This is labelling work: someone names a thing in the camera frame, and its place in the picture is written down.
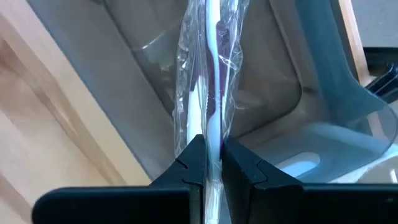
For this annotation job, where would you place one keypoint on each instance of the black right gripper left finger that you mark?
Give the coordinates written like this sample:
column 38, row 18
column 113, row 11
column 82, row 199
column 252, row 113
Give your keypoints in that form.
column 155, row 202

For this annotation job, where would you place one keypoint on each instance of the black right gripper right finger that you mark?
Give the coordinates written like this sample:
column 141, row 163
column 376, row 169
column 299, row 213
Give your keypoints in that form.
column 280, row 202

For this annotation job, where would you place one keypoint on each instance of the light grey plastic bin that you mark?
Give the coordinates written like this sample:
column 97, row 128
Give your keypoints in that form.
column 367, row 169

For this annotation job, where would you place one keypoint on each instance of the dark grey plastic bin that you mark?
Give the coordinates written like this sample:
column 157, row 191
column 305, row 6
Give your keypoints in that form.
column 109, row 77

